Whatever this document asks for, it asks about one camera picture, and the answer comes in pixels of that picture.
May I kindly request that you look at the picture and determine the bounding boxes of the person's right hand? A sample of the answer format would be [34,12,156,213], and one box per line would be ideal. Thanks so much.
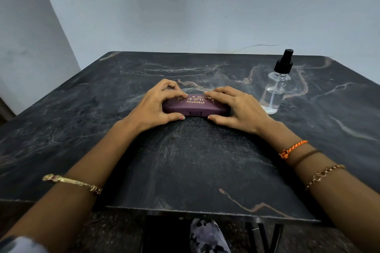
[204,86,274,137]

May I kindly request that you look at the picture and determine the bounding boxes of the person's left hand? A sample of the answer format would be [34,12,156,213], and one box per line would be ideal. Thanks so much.
[127,79,189,134]

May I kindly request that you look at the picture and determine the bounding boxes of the purple glasses case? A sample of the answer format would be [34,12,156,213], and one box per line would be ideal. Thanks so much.
[162,94,231,118]

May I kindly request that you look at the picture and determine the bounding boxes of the person's left forearm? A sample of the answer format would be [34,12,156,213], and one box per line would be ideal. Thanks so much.
[0,117,142,253]

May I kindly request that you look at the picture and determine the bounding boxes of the person's right forearm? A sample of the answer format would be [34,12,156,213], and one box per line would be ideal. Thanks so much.
[258,119,380,253]

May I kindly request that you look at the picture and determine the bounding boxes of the clear spray bottle black cap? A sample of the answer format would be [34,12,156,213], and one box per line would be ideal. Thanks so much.
[259,49,294,115]

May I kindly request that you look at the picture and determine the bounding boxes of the dark thread wristband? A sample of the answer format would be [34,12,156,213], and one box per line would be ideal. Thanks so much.
[292,150,322,167]

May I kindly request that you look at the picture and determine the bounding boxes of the grey patterned trouser leg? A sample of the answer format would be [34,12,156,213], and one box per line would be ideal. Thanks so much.
[189,218,232,253]

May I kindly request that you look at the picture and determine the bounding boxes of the grey patterned sleeve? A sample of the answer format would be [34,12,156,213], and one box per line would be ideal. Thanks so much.
[0,236,48,253]

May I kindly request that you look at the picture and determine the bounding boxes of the thin wire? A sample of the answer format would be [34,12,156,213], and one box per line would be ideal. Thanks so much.
[228,44,280,54]

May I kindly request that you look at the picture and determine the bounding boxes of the orange thread bracelet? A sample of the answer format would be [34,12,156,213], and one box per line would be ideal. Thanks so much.
[279,140,309,160]

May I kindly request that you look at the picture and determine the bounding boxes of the gold chain bracelet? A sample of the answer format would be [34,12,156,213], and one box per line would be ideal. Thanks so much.
[305,164,347,191]

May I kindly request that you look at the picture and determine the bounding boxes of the flat gold bracelet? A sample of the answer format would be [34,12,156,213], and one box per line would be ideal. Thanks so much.
[42,174,103,195]

